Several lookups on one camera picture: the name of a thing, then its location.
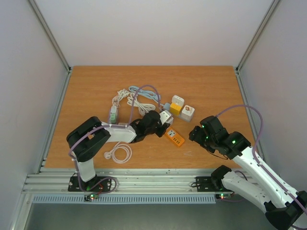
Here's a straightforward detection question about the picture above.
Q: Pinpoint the orange power strip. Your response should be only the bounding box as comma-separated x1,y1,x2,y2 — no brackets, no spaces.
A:
165,127,185,147

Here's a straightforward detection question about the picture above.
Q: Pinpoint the white cube socket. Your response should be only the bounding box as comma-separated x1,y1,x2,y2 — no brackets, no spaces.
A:
180,105,195,122

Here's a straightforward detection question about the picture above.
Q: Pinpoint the yellow cube socket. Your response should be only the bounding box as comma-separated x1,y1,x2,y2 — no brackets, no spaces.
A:
169,103,183,116

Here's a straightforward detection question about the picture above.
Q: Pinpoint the white plug adapter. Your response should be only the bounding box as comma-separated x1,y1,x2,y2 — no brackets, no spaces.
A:
171,95,185,107

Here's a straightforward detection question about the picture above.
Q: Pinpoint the white usb charger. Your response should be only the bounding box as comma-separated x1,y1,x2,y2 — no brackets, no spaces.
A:
110,105,118,114

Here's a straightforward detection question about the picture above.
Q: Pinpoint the green small adapter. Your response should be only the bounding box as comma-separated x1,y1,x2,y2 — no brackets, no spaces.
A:
109,113,117,124

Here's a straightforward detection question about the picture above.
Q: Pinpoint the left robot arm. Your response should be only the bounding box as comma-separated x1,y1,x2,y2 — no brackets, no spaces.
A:
66,111,172,191

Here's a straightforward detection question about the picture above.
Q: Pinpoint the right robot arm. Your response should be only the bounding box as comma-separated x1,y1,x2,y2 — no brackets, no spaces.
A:
189,116,307,230

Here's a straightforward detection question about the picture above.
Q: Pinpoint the purple power strip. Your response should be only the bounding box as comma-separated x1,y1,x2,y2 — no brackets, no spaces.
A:
108,105,118,124

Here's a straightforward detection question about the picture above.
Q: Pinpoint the white power cable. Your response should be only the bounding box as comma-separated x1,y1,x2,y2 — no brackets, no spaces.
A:
126,93,156,115

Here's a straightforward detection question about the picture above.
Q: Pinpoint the white purple strip cable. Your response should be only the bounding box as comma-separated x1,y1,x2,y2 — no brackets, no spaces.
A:
111,88,130,107

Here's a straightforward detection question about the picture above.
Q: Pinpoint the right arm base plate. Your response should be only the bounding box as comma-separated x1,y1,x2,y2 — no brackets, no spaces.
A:
194,176,232,193

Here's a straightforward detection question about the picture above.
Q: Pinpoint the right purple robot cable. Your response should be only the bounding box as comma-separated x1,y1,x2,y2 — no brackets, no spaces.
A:
215,104,307,230

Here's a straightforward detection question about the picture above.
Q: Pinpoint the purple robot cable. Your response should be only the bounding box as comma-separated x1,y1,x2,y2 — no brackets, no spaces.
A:
69,84,161,193
215,104,307,230

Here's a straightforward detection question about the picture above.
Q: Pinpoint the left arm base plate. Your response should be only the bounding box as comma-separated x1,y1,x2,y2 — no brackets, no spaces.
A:
68,175,112,193

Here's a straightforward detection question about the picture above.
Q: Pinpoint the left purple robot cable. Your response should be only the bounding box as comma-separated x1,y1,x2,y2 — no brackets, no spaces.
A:
69,84,161,193

